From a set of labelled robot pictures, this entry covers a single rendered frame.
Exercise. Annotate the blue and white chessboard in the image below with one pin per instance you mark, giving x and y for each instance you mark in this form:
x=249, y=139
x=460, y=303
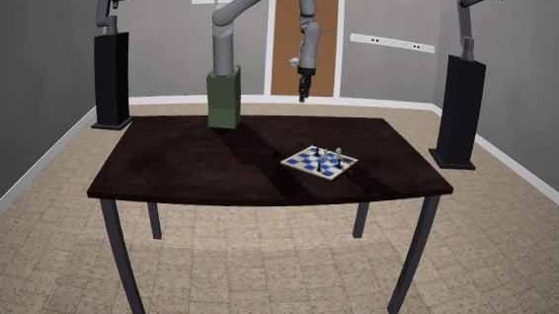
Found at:
x=306, y=161

